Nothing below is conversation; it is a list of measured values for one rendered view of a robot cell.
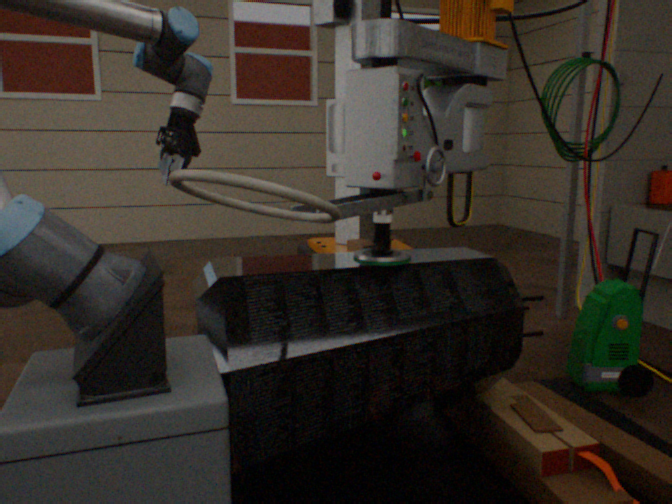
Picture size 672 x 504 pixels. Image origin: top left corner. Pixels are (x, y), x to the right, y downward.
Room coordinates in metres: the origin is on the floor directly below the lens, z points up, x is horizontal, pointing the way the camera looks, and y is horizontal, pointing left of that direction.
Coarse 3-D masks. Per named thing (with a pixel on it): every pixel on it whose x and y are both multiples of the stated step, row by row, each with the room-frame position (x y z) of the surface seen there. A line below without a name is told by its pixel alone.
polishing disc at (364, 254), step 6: (360, 252) 2.15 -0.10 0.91; (366, 252) 2.15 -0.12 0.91; (396, 252) 2.15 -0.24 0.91; (402, 252) 2.15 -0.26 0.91; (408, 252) 2.15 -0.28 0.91; (360, 258) 2.08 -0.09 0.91; (366, 258) 2.06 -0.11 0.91; (372, 258) 2.05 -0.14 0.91; (378, 258) 2.04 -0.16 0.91; (384, 258) 2.04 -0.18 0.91; (390, 258) 2.04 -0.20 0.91; (396, 258) 2.05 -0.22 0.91; (402, 258) 2.06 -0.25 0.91
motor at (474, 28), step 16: (448, 0) 2.60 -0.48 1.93; (464, 0) 2.56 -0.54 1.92; (480, 0) 2.56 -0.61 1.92; (496, 0) 2.56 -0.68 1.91; (512, 0) 2.62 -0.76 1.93; (448, 16) 2.60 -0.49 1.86; (464, 16) 2.57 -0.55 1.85; (480, 16) 2.56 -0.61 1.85; (448, 32) 2.60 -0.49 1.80; (464, 32) 2.57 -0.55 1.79; (480, 32) 2.55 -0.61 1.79
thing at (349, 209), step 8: (400, 192) 2.32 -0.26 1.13; (408, 192) 2.17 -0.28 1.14; (416, 192) 2.22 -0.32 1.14; (328, 200) 1.96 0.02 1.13; (336, 200) 2.00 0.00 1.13; (344, 200) 2.03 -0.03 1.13; (352, 200) 2.07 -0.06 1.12; (360, 200) 1.94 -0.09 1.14; (368, 200) 1.96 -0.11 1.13; (376, 200) 2.00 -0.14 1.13; (384, 200) 2.04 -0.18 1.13; (392, 200) 2.08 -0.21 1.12; (400, 200) 2.13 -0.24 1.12; (408, 200) 2.18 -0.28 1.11; (416, 200) 2.22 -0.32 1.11; (296, 208) 1.83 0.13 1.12; (304, 208) 1.86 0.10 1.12; (312, 208) 1.89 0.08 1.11; (344, 208) 1.85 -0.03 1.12; (352, 208) 1.88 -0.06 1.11; (360, 208) 1.92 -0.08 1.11; (368, 208) 1.96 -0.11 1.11; (376, 208) 2.00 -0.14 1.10; (384, 208) 2.04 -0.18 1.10; (344, 216) 1.85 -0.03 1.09; (352, 216) 1.89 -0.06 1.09; (320, 224) 1.75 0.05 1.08
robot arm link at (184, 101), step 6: (174, 96) 1.67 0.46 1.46; (180, 96) 1.66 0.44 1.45; (186, 96) 1.66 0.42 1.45; (192, 96) 1.67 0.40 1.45; (174, 102) 1.66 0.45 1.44; (180, 102) 1.66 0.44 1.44; (186, 102) 1.66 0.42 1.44; (192, 102) 1.67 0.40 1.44; (198, 102) 1.68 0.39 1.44; (180, 108) 1.66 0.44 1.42; (186, 108) 1.66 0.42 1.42; (192, 108) 1.66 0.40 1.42; (198, 108) 1.68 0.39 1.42; (198, 114) 1.68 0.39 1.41
